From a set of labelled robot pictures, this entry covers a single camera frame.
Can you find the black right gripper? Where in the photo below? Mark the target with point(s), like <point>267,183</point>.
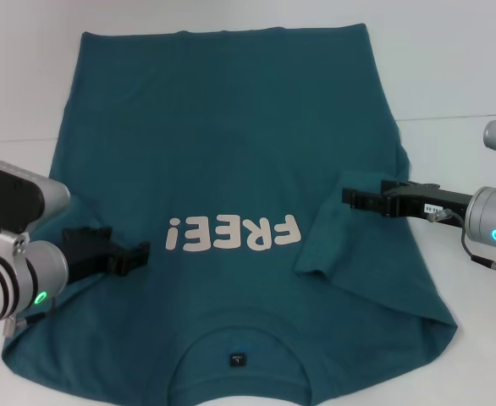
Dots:
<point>426,203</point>

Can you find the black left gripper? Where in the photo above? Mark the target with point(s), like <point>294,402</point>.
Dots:
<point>85,254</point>

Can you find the teal blue printed t-shirt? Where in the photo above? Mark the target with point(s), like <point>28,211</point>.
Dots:
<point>231,105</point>

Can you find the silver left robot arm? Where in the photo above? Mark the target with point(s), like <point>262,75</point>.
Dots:
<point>15,279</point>

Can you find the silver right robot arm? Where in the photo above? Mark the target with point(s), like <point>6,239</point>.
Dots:
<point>493,217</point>

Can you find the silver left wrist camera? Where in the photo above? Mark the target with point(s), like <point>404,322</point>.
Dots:
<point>15,190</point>

